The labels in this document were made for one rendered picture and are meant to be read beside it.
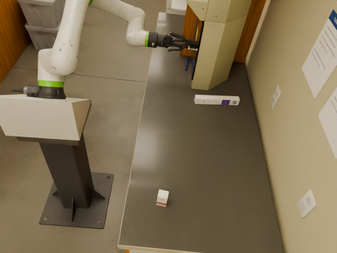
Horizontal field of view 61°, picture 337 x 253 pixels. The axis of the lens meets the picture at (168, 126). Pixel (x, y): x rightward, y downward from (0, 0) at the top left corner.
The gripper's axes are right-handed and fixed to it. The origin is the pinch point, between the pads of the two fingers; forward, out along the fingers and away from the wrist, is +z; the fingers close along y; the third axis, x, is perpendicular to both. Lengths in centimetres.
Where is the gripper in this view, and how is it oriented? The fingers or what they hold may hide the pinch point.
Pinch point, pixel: (190, 44)
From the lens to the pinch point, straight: 182.3
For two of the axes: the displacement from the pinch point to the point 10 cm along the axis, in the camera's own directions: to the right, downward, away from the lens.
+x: 0.6, -7.3, 6.8
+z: 9.9, 1.1, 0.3
